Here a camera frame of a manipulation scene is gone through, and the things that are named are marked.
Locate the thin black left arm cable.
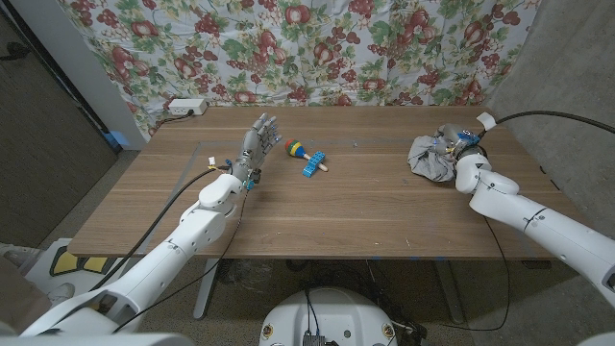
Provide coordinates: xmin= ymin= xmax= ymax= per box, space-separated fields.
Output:
xmin=114 ymin=189 xmax=249 ymax=334

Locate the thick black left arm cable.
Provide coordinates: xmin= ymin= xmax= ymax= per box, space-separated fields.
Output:
xmin=90 ymin=165 xmax=232 ymax=292

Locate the black door handle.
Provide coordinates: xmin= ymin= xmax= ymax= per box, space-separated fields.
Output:
xmin=0 ymin=41 xmax=31 ymax=62

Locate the grey metal table leg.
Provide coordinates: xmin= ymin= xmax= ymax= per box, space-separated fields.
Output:
xmin=192 ymin=258 xmax=221 ymax=321
xmin=434 ymin=259 xmax=467 ymax=326

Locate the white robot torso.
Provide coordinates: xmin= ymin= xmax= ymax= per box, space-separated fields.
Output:
xmin=258 ymin=286 xmax=399 ymax=346

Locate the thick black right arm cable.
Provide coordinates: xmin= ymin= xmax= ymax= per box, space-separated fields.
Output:
xmin=478 ymin=111 xmax=615 ymax=140

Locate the white yellow black floor machine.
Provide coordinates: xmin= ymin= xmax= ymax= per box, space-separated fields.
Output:
xmin=23 ymin=238 xmax=140 ymax=299

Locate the white tape cable tag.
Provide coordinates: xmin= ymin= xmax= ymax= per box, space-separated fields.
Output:
xmin=476 ymin=111 xmax=497 ymax=132

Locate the blue tape piece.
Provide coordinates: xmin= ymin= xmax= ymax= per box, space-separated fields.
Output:
xmin=104 ymin=130 xmax=131 ymax=150

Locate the dark door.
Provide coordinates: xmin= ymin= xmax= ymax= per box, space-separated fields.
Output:
xmin=0 ymin=9 xmax=121 ymax=249

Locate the person in brown trousers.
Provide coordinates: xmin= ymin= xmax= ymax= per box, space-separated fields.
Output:
xmin=0 ymin=244 xmax=76 ymax=335

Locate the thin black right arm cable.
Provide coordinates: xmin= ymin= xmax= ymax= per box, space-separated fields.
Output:
xmin=439 ymin=215 xmax=511 ymax=333

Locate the blue toy building brick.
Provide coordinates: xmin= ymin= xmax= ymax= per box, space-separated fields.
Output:
xmin=302 ymin=150 xmax=327 ymax=179

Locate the floral fruit print backdrop cloth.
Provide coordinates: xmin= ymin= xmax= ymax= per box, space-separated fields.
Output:
xmin=57 ymin=0 xmax=542 ymax=138

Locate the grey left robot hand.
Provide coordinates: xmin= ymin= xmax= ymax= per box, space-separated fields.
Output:
xmin=232 ymin=112 xmax=283 ymax=184

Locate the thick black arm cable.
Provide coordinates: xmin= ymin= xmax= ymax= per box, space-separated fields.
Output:
xmin=90 ymin=165 xmax=232 ymax=292
xmin=478 ymin=111 xmax=615 ymax=140

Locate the white power strip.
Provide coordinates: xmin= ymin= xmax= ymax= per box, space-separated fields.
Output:
xmin=167 ymin=98 xmax=209 ymax=116

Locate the colourful striped wooden maraca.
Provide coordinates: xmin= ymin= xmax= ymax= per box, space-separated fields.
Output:
xmin=283 ymin=138 xmax=330 ymax=173

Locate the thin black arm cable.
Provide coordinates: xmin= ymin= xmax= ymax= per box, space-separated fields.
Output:
xmin=439 ymin=215 xmax=511 ymax=333
xmin=114 ymin=189 xmax=249 ymax=334

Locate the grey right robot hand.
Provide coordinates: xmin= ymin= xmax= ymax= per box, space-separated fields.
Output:
xmin=431 ymin=123 xmax=481 ymax=162

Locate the grey shirt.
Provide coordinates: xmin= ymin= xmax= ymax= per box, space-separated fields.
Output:
xmin=406 ymin=134 xmax=457 ymax=183

